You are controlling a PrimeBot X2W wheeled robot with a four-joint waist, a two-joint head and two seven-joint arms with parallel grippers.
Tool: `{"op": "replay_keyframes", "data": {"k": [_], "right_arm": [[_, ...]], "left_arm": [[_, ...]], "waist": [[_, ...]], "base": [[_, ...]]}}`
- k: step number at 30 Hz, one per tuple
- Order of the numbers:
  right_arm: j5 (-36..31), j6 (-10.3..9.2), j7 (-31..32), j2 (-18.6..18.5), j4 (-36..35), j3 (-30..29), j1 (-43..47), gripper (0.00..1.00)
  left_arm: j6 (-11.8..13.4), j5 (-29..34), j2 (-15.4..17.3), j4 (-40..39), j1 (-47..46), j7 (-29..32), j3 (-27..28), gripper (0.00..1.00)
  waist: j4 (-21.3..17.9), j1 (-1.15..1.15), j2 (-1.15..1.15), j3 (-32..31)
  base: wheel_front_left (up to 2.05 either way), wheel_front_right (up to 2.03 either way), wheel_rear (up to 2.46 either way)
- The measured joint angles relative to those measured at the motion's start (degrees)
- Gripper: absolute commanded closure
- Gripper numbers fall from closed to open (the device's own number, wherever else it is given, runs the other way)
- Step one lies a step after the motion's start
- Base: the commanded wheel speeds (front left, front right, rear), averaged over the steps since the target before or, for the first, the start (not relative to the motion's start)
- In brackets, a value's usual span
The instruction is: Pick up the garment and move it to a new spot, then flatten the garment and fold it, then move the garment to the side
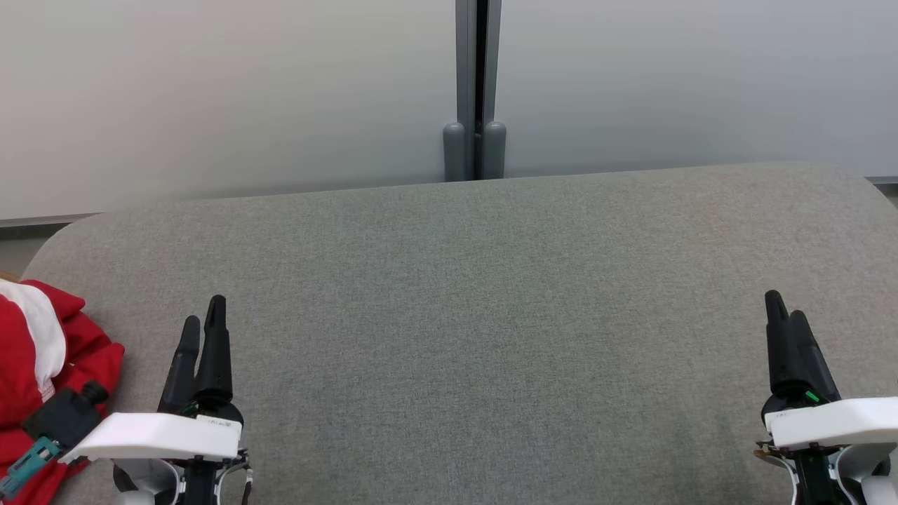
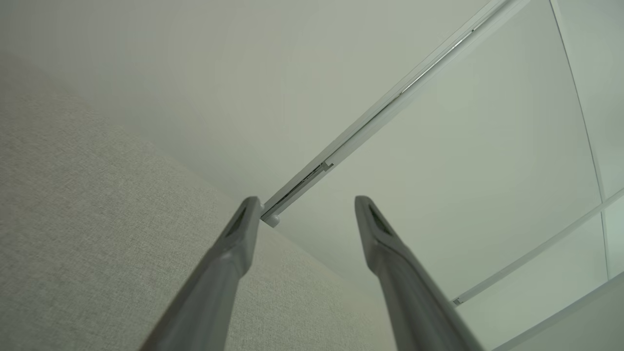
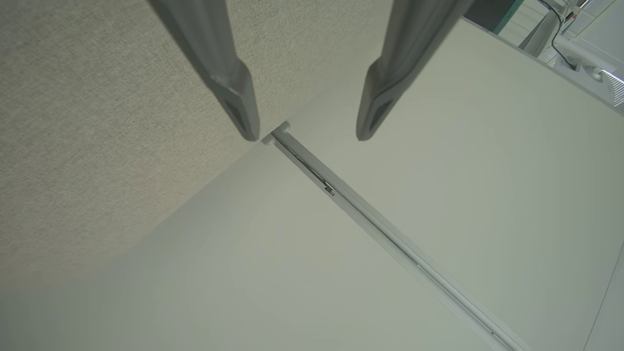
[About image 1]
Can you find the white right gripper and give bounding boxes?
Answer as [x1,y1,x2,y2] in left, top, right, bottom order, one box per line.
[754,290,898,505]

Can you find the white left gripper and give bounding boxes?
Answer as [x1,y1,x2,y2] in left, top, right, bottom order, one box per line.
[60,295,253,505]

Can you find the red shorts with white stripe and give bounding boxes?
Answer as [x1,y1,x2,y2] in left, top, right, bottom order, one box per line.
[0,279,126,430]

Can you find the teal left camera connector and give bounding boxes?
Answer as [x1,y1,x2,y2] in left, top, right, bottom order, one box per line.
[0,436,62,500]

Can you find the grey cylindrical post foot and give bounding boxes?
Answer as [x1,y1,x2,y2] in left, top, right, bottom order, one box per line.
[483,121,507,180]
[443,123,467,182]

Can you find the grey metal partition post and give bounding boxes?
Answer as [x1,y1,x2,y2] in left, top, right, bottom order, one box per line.
[455,0,503,182]

